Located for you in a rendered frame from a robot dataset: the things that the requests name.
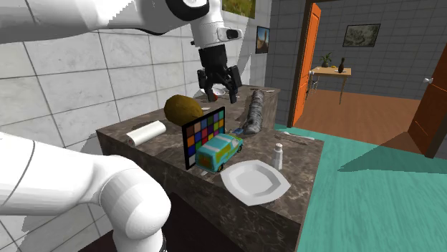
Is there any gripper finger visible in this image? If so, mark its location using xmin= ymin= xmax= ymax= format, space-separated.
xmin=218 ymin=64 xmax=243 ymax=105
xmin=196 ymin=68 xmax=216 ymax=103

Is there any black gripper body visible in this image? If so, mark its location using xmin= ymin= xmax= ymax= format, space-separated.
xmin=198 ymin=44 xmax=230 ymax=77

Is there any white bowl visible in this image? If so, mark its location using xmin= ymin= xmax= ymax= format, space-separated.
xmin=200 ymin=87 xmax=229 ymax=98

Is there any brown round fruit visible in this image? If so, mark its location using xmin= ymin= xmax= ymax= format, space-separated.
xmin=163 ymin=94 xmax=204 ymax=127

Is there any grey mottled roll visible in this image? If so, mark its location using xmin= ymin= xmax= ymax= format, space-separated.
xmin=242 ymin=89 xmax=267 ymax=136

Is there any colour checker chart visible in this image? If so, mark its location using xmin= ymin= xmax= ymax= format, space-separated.
xmin=181 ymin=106 xmax=226 ymax=171

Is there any orange door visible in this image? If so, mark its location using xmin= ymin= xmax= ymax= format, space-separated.
xmin=292 ymin=2 xmax=322 ymax=127

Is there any teal toy van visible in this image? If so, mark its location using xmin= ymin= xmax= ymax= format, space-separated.
xmin=193 ymin=132 xmax=244 ymax=174

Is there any white paper towel roll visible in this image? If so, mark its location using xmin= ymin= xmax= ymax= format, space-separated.
xmin=125 ymin=120 xmax=168 ymax=147

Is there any silver spoon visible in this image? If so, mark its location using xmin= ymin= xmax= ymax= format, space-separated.
xmin=281 ymin=130 xmax=316 ymax=142

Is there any white salt shaker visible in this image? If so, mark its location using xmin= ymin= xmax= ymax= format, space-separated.
xmin=271 ymin=142 xmax=284 ymax=172

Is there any wooden table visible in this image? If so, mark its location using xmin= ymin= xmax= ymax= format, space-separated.
xmin=308 ymin=52 xmax=353 ymax=105

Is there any white square plate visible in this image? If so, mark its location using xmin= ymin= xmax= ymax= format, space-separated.
xmin=219 ymin=159 xmax=292 ymax=207

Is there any brown door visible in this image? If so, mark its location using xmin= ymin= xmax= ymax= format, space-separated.
xmin=407 ymin=43 xmax=447 ymax=160

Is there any desert wall picture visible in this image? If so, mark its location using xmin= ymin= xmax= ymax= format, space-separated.
xmin=255 ymin=25 xmax=271 ymax=55

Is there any green wall picture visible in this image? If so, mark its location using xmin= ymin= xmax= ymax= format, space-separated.
xmin=221 ymin=0 xmax=257 ymax=20

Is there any dark framed wall picture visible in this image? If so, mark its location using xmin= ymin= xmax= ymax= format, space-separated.
xmin=342 ymin=23 xmax=382 ymax=48

